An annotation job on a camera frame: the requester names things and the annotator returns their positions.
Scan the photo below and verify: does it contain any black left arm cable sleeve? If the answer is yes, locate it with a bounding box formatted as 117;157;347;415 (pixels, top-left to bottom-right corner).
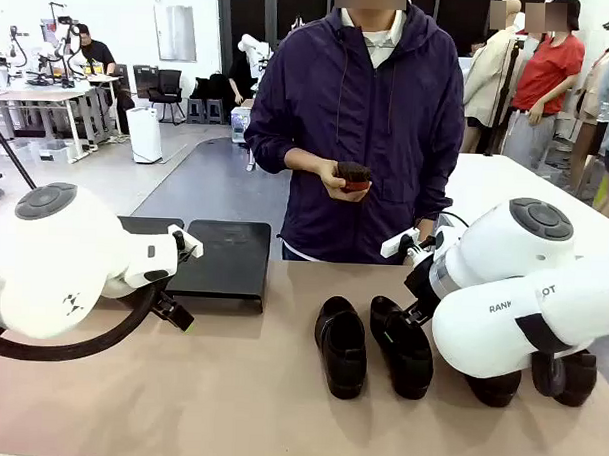
0;274;159;367

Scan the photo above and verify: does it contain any person right hand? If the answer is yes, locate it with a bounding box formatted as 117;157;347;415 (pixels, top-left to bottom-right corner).
284;146;361;193

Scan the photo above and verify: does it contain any person in purple jacket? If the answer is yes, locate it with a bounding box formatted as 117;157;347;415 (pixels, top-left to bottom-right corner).
238;0;469;268

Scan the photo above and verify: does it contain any mannequin in beige jacket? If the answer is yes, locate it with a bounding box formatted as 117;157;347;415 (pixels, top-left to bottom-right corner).
460;0;527;157

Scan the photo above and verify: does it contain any brown shoe brush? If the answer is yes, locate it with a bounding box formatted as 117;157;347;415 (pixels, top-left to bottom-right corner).
333;161;374;194

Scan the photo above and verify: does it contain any person right forearm purple sleeve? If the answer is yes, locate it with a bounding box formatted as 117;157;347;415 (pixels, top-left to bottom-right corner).
241;128;314;175

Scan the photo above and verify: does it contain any white table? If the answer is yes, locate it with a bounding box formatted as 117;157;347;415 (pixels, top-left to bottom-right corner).
447;152;609;235

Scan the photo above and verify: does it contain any person left forearm purple sleeve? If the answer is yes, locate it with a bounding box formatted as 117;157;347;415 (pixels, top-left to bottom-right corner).
412;179;462;229

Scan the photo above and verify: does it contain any background person in black clothes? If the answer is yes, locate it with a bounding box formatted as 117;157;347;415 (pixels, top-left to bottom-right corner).
226;49;262;107

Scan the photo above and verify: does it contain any black metal shoe stand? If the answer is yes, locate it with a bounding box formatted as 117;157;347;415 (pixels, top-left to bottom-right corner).
164;217;274;316
116;214;186;238

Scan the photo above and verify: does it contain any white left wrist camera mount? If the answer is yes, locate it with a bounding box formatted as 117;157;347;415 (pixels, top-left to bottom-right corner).
166;224;206;260

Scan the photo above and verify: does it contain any lime green object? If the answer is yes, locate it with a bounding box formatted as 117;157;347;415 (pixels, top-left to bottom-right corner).
592;175;609;210

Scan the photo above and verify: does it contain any grey wall panel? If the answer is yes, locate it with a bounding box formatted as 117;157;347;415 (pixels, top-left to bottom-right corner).
150;3;199;63

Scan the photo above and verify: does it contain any grey stool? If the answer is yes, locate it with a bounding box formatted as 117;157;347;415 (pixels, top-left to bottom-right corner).
186;97;208;125
204;97;226;125

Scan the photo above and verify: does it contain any black tripod leg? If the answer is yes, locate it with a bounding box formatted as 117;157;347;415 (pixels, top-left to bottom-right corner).
0;118;40;191

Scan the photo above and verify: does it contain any black mesh office chair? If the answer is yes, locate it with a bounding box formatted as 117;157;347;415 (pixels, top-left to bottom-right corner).
146;67;187;126

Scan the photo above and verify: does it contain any white work desk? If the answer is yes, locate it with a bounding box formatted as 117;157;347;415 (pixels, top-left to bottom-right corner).
0;71;122;165

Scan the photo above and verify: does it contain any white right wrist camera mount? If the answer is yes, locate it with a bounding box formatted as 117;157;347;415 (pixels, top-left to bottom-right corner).
381;225;422;259

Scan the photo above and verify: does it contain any background robot on desk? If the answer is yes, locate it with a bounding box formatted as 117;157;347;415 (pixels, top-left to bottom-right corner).
38;1;91;90

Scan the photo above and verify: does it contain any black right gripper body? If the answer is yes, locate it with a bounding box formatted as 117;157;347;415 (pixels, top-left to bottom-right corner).
404;255;438;314

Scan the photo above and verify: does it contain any white air purifier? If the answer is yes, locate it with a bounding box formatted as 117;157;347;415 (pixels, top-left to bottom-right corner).
124;106;166;165

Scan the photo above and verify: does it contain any black buckle dress shoe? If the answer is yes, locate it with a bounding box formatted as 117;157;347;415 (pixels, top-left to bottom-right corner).
312;294;371;401
529;347;599;408
460;366;524;410
367;293;437;402

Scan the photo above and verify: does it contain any computer case with coloured lights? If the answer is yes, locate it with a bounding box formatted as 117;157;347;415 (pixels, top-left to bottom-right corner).
229;107;253;146

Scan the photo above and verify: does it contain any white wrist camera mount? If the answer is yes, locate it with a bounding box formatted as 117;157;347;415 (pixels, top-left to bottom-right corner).
166;224;206;260
381;225;422;259

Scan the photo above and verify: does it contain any person left hand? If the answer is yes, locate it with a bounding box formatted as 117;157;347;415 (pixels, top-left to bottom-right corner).
413;217;439;244

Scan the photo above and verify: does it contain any seated man in black shirt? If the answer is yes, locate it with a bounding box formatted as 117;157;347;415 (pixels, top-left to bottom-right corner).
70;23;137;133

